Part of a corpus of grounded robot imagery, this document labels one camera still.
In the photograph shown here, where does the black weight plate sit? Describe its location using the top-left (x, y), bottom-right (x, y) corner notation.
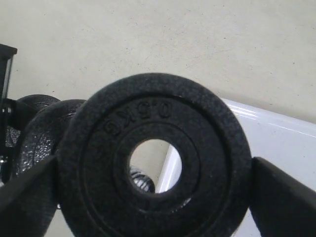
top-left (58, 73), bottom-right (251, 237)

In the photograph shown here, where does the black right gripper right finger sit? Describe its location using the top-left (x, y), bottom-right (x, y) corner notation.
top-left (250, 157), bottom-right (316, 237)

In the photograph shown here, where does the chrome threaded dumbbell bar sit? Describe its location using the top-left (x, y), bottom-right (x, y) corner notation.
top-left (126, 166), bottom-right (192, 211)

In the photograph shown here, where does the white rectangular tray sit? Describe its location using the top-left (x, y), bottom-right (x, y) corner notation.
top-left (156, 99), bottom-right (316, 237)

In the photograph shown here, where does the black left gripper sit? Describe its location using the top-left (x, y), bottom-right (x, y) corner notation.
top-left (0, 44), bottom-right (17, 183)

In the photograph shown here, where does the black plate on bar left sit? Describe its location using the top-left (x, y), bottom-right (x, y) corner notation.
top-left (17, 94), bottom-right (60, 111)

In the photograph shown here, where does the black plate on bar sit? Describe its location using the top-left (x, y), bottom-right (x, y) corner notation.
top-left (10, 99), bottom-right (85, 178)
top-left (17, 94), bottom-right (60, 111)

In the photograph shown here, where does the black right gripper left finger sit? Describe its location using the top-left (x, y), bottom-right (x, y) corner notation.
top-left (0, 156), bottom-right (58, 237)

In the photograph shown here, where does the black plate on bar right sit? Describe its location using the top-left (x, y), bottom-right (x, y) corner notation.
top-left (10, 99), bottom-right (85, 178)

